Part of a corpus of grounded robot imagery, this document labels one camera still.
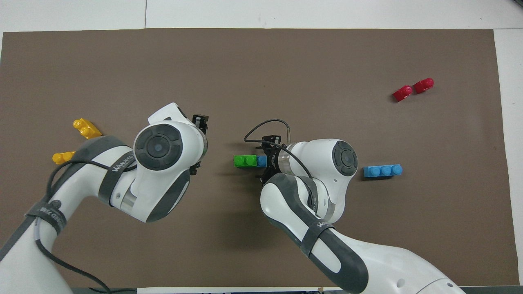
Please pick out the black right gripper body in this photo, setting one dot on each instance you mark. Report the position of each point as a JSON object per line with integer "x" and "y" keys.
{"x": 273, "y": 160}

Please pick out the blue three-stud toy brick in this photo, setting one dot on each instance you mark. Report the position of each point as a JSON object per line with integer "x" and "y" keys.
{"x": 262, "y": 161}
{"x": 383, "y": 171}

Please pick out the green two-stud toy brick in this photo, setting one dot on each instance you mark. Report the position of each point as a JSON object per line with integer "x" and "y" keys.
{"x": 245, "y": 161}

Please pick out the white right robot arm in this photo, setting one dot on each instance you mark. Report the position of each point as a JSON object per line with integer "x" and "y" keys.
{"x": 327, "y": 171}

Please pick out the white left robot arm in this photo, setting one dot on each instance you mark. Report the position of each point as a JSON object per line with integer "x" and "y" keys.
{"x": 159, "y": 147}

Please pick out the brown table mat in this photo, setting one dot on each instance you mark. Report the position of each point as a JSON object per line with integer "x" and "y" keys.
{"x": 327, "y": 73}

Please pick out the yellow two-stud toy brick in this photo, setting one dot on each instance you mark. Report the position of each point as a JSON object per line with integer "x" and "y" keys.
{"x": 87, "y": 129}
{"x": 62, "y": 157}

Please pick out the red one-stud toy brick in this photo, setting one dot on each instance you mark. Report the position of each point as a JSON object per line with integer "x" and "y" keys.
{"x": 402, "y": 93}
{"x": 423, "y": 85}

